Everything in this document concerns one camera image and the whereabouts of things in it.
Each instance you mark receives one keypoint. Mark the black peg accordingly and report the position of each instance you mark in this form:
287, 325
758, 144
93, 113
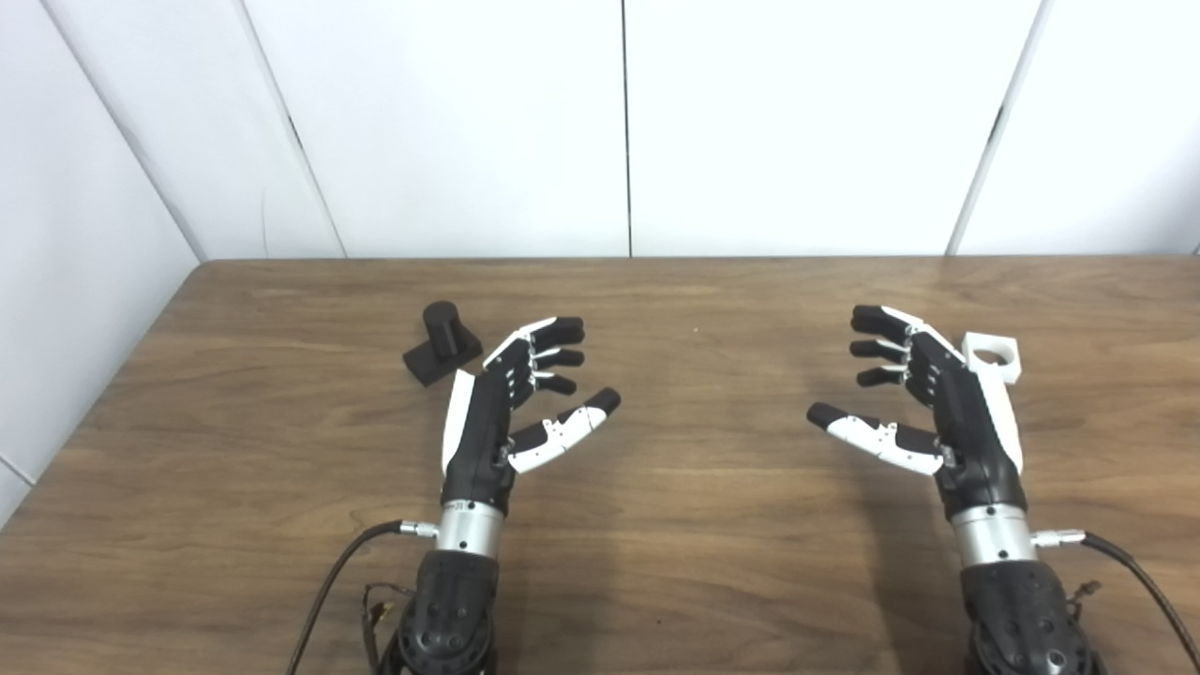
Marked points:
441, 337

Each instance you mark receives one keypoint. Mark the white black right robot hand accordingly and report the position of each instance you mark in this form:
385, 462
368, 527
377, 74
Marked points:
975, 441

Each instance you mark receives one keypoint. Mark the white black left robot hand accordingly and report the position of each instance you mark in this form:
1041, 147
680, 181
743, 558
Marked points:
478, 441

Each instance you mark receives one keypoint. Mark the white square piece with hole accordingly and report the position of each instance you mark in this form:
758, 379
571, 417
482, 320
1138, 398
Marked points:
1005, 366

